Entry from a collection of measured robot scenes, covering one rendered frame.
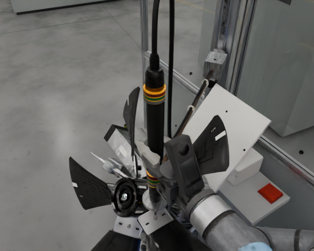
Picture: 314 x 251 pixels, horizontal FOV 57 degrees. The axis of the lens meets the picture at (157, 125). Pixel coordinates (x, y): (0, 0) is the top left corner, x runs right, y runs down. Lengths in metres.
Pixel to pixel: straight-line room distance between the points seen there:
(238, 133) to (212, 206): 0.51
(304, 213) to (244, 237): 1.01
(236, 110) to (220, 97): 0.09
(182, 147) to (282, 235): 0.24
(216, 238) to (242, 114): 0.57
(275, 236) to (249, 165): 0.79
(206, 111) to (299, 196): 0.62
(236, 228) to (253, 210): 0.83
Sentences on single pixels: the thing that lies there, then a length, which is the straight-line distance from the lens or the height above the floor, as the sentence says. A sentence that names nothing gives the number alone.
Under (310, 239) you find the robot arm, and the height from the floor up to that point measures 1.48.
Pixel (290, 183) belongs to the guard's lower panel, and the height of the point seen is 0.90.
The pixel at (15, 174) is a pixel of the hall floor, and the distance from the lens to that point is 2.81.
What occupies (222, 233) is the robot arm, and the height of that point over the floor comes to 1.50.
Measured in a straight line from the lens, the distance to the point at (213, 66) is 1.16.
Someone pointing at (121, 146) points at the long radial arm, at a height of 1.12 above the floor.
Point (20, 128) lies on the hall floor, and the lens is 3.26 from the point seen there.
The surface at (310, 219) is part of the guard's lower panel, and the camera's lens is 1.51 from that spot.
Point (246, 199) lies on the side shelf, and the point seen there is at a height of 0.86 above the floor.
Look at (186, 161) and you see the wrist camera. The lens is 0.55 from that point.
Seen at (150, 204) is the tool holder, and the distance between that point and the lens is 0.79.
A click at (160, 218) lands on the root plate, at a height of 1.19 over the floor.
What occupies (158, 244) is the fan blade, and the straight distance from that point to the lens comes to 0.86.
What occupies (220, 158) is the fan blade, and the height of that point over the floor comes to 1.43.
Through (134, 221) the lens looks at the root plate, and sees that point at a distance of 0.97.
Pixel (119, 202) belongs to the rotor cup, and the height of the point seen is 1.20.
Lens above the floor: 1.95
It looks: 41 degrees down
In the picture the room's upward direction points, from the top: straight up
